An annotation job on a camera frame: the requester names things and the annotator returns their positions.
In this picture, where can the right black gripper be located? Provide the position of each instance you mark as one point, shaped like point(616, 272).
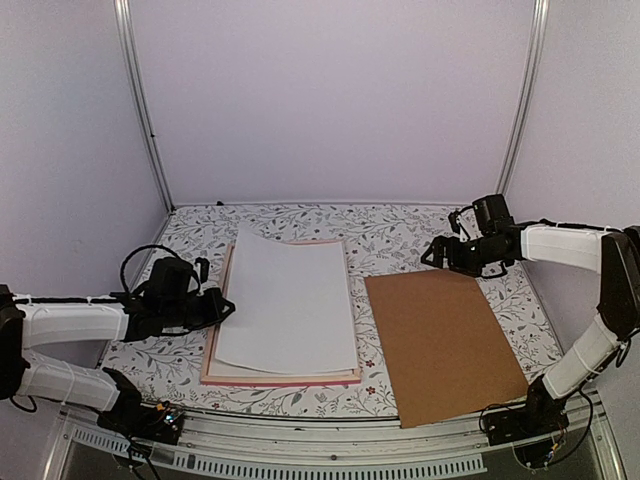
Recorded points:
point(454, 261)

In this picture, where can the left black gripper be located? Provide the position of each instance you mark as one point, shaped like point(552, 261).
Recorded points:
point(212, 301)

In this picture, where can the white photo mat board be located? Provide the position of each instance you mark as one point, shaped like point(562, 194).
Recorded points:
point(220, 370)

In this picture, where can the landscape sunset photo print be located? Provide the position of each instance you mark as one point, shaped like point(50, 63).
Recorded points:
point(290, 300)

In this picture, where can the pink wooden picture frame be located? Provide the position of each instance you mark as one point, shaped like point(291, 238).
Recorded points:
point(216, 373)

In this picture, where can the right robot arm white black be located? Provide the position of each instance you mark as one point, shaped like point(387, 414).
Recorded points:
point(608, 257)

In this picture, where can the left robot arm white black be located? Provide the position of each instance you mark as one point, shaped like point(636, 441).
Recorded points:
point(27, 322)

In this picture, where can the brown cardboard backing board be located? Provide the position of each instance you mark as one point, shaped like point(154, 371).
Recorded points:
point(445, 352)

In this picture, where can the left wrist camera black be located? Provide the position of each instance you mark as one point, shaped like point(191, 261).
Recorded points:
point(174, 277)

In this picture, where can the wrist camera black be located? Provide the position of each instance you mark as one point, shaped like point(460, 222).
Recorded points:
point(492, 214)
point(174, 277)

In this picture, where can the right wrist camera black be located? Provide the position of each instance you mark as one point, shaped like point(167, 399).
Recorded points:
point(492, 214)

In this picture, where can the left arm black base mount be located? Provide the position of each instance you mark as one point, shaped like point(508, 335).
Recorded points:
point(161, 422)

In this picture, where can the aluminium front rail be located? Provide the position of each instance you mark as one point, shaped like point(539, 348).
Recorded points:
point(233, 446)

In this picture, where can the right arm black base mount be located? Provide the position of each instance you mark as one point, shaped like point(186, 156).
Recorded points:
point(504, 424)

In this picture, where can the right aluminium corner post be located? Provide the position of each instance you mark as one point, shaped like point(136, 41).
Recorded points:
point(534, 53)

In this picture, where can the aluminium corner post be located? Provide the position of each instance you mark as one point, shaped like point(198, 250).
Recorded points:
point(534, 53)
point(124, 24)

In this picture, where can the left aluminium corner post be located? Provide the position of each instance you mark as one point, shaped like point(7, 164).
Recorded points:
point(124, 24)

